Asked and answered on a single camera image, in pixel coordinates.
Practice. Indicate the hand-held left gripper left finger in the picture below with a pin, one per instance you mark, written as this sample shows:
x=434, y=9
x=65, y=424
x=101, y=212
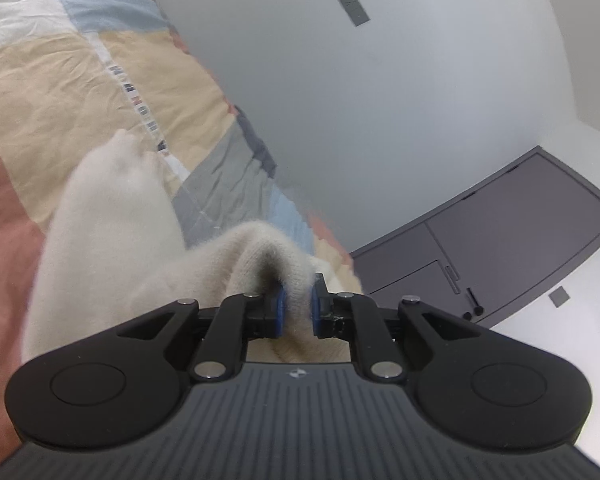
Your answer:
x=278, y=311

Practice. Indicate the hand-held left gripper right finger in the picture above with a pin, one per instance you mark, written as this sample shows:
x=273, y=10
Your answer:
x=318, y=311

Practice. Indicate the cream fluffy sweater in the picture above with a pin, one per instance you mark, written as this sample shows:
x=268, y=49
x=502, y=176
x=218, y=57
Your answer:
x=110, y=220

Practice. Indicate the grey wardrobe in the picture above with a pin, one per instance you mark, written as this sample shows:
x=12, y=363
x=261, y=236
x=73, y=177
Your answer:
x=505, y=240

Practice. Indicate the patchwork bed quilt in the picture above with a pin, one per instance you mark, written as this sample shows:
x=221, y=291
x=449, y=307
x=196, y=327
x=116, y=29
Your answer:
x=55, y=85

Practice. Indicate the small grey wall plate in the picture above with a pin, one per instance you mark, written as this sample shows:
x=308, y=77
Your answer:
x=559, y=297

